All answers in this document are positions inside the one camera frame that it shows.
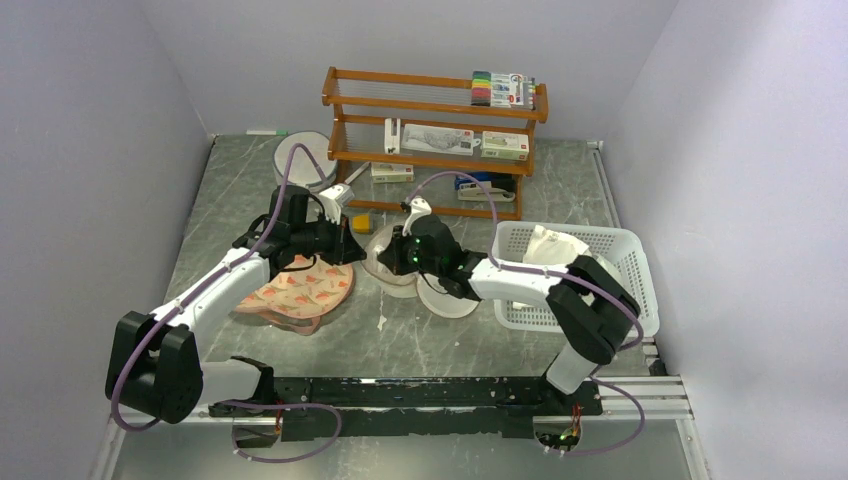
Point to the beige stapler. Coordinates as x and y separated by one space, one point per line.
487 195

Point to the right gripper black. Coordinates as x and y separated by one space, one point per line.
392 257

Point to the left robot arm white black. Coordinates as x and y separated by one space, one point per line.
155 366

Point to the yellow grey eraser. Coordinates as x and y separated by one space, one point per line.
362 224

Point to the blue stapler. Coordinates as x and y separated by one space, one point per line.
492 181

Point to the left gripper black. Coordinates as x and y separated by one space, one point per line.
345 249

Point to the clear packaged item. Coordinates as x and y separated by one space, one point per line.
440 140

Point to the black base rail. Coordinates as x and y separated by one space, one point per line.
303 408

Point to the orange wooden shelf rack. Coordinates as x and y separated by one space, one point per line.
361 100

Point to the green white box lower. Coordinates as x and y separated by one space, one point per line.
384 173

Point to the white plastic basket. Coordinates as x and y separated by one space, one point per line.
620 246

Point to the white mesh laundry bag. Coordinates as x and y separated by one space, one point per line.
302 171

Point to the green white box upper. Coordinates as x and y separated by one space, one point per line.
505 146

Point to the white pink marker pen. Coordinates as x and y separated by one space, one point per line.
357 172

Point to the green white box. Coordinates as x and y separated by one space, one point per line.
505 146
384 173

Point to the beige mesh laundry bag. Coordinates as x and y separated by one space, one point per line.
422 286

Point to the pink floral bra bag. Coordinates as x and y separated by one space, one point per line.
298 300

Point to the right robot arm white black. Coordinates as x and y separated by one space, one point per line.
593 310

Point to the white satin bra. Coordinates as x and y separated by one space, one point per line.
550 247

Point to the marker pen set pack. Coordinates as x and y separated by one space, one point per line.
503 90

